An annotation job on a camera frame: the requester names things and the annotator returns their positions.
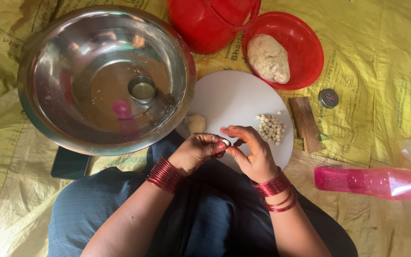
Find person's right hand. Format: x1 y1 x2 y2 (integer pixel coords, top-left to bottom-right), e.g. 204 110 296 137
220 125 282 185

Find person's left hand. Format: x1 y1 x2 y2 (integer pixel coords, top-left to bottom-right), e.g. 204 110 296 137
168 133 230 178

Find small beige dough piece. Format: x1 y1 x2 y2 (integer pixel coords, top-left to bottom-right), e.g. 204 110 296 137
184 114 206 135

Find pile of small dough balls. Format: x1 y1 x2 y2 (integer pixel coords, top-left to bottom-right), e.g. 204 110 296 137
256 111 287 146

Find red left wrist bangles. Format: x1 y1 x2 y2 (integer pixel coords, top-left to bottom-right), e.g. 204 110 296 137
146 156 185 194

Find red wrist bangles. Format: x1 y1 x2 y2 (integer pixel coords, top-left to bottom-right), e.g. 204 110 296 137
146 156 185 194
250 166 298 213

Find red right wrist bangles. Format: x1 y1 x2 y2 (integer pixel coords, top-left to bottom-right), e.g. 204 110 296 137
250 166 298 213

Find ridged wooden board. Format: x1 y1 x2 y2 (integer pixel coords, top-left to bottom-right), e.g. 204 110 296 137
288 96 323 153

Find white round board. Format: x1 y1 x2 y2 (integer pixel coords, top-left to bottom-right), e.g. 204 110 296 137
176 70 294 174

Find person's blue garment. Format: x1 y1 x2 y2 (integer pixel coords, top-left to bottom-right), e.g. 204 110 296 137
47 130 359 257

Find small steel cup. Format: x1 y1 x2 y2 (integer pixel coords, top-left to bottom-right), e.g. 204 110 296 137
127 75 157 104

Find small round metal tin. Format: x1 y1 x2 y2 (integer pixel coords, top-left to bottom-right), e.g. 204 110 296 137
318 89 339 109

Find large beige dough lump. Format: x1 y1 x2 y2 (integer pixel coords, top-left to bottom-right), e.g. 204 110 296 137
246 34 291 85

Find pink plastic bottle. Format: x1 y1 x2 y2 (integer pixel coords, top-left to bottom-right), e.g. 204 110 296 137
314 166 411 201

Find large steel bowl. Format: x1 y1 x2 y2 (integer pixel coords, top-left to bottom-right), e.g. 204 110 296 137
17 5 197 156

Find red plastic bowl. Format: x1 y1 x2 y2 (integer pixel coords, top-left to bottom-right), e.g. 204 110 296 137
241 11 324 91

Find dark mobile phone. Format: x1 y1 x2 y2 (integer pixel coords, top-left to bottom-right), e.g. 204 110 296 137
50 146 93 180

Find red plastic bucket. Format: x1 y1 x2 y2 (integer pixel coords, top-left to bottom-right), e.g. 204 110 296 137
166 0 262 55

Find yellow woven plastic mat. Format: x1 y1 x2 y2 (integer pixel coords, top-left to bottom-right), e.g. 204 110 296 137
0 0 411 257

